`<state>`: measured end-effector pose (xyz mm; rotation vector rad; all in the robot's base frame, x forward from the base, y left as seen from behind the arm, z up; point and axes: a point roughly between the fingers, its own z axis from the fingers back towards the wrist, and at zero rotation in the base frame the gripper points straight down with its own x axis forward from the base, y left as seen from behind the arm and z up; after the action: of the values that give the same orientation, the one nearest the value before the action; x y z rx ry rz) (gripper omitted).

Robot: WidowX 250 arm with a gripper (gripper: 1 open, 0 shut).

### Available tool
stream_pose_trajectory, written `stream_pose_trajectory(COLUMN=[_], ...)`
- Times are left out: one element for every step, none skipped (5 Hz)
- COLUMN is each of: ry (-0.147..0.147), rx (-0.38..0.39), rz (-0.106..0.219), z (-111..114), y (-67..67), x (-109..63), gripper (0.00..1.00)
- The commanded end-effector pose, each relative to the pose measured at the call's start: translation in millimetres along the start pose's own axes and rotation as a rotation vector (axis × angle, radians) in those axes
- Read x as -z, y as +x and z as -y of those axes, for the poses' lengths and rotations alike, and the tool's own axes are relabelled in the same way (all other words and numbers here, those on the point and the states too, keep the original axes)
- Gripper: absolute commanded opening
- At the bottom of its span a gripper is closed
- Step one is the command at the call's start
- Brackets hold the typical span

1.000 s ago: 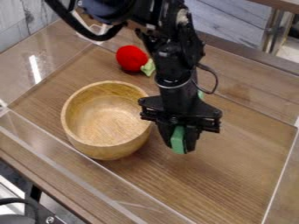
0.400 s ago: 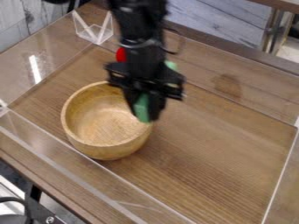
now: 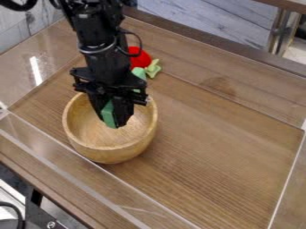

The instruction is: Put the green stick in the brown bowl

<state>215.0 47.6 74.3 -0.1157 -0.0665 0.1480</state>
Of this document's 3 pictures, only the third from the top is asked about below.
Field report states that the metal table leg background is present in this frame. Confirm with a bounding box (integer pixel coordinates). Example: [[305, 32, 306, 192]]
[[269, 9, 301, 56]]

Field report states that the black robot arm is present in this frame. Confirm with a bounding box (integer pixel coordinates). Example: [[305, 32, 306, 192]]
[[59, 0, 148, 129]]

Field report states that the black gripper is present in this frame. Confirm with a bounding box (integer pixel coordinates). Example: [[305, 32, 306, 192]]
[[71, 47, 148, 128]]

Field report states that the green rectangular stick block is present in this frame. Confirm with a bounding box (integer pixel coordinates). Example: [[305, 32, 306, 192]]
[[101, 67, 148, 129]]

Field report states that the black clamp under table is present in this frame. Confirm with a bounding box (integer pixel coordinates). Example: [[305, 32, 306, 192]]
[[0, 189, 70, 229]]

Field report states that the red plush strawberry toy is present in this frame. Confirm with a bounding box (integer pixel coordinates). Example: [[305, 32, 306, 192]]
[[129, 47, 162, 79]]

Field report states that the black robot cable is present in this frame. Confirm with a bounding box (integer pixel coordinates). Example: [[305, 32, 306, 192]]
[[116, 28, 144, 58]]

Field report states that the brown wooden bowl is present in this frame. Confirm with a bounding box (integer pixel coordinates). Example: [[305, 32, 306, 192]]
[[63, 93, 158, 164]]

